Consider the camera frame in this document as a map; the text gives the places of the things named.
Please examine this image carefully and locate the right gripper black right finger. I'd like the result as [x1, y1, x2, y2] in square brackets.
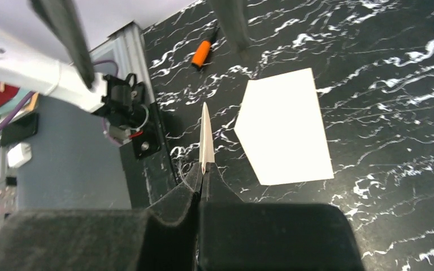
[198, 163, 364, 270]

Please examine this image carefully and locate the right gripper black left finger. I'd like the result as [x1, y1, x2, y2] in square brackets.
[0, 163, 202, 270]

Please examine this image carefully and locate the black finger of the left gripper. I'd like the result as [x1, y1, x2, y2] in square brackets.
[207, 0, 250, 53]
[29, 0, 96, 89]

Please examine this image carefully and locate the beige paper letter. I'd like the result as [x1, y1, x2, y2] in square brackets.
[199, 102, 215, 174]

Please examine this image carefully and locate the cream paper envelope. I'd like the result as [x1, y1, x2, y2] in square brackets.
[234, 68, 334, 186]

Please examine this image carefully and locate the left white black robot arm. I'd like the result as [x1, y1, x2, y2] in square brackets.
[0, 1, 138, 129]

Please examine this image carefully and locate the orange handled screwdriver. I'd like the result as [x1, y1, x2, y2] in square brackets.
[191, 26, 220, 70]

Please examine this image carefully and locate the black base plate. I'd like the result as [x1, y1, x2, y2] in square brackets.
[120, 102, 178, 209]

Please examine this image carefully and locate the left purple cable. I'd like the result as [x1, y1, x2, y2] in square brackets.
[0, 59, 120, 146]

